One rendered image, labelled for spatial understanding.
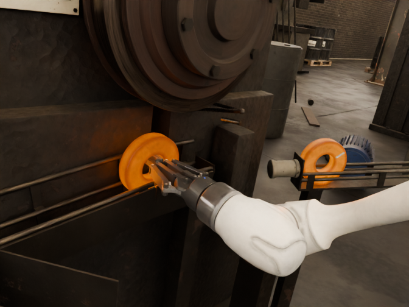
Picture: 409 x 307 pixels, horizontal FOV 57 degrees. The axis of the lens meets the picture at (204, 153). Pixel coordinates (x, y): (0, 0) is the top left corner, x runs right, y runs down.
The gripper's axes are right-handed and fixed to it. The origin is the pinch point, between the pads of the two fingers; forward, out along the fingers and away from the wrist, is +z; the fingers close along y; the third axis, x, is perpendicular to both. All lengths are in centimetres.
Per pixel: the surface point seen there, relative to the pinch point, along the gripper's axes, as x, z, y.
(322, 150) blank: -1, -15, 55
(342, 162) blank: -4, -20, 62
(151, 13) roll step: 32.8, -5.0, -8.3
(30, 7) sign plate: 29.7, 11.9, -22.9
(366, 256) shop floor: -76, -20, 139
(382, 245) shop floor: -76, -21, 159
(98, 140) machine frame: 3.3, 7.0, -9.9
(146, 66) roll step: 22.9, -3.5, -6.9
